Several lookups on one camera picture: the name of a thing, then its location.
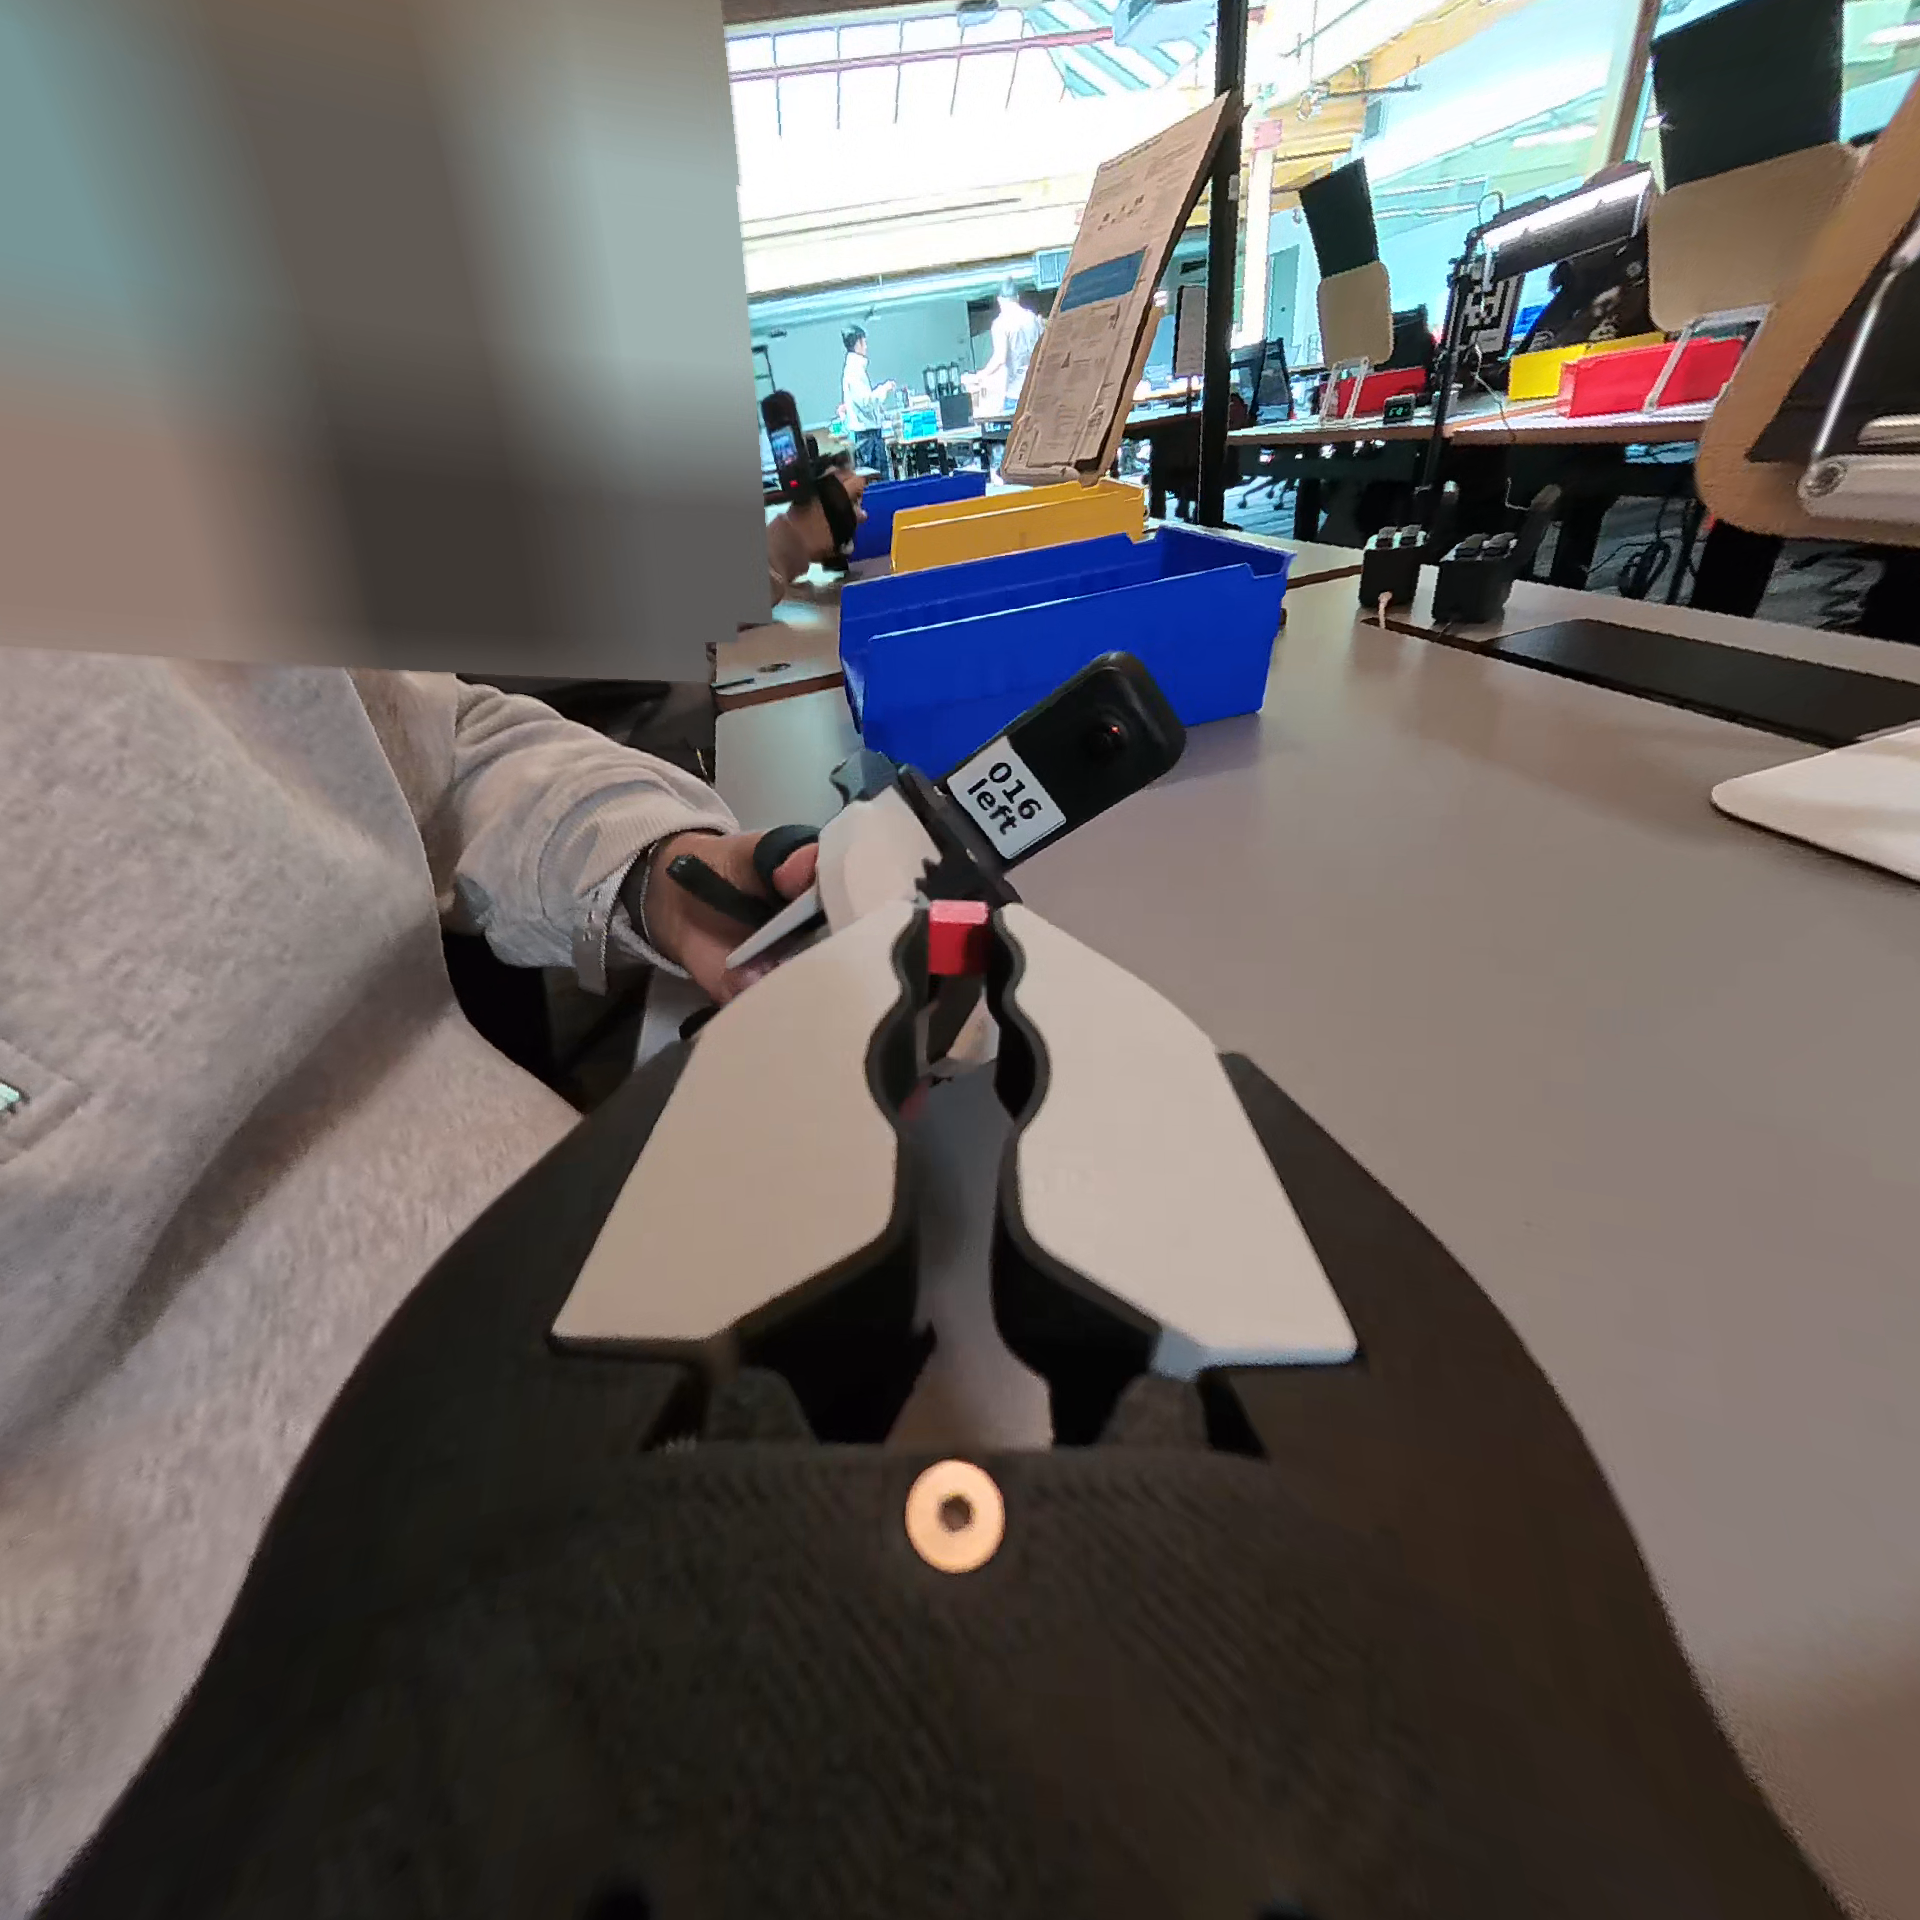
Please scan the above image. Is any black desk lamp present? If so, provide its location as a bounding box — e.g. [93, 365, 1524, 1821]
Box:
[1445, 165, 1662, 450]

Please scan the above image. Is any small blue storage bin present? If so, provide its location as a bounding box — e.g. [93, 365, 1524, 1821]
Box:
[842, 470, 993, 564]

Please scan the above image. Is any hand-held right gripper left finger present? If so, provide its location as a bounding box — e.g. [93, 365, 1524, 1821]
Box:
[549, 905, 935, 1448]

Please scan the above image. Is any black pole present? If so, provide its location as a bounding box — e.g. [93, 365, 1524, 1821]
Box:
[1194, 0, 1259, 527]

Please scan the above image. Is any black table mat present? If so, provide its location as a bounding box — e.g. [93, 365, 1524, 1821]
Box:
[1486, 617, 1920, 750]

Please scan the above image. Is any cardboard sheet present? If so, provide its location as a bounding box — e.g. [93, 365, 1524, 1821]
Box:
[1001, 91, 1250, 486]

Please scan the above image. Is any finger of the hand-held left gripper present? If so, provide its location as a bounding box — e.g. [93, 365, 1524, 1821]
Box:
[908, 974, 1002, 1121]

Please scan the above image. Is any white stand base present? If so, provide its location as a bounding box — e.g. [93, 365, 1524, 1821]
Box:
[1710, 719, 1920, 890]

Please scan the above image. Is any person's left hand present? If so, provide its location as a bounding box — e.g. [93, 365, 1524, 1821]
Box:
[642, 830, 826, 1002]

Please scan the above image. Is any large blue storage bin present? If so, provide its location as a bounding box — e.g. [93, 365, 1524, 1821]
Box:
[837, 523, 1297, 785]

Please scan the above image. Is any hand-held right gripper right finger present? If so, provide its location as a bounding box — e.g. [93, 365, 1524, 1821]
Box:
[985, 902, 1361, 1448]

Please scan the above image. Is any person's left forearm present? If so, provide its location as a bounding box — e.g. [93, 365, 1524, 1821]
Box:
[447, 675, 745, 995]

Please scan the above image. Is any yellow storage bin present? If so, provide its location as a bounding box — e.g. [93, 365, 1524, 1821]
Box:
[890, 475, 1150, 576]
[1505, 332, 1668, 405]

